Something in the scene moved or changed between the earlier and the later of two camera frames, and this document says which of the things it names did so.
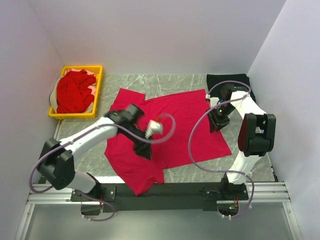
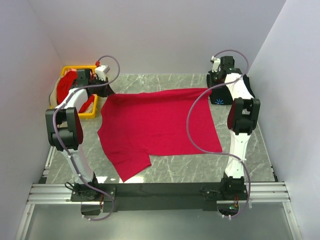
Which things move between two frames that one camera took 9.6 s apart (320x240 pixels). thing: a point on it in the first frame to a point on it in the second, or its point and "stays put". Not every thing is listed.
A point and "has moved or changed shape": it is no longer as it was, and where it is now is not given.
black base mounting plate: x=165 y=197 stays put
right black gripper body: x=220 y=114 to x=214 y=79
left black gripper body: x=138 y=143 to x=100 y=91
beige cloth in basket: x=53 y=99 stays put
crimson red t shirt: x=189 y=136 has moved or changed shape
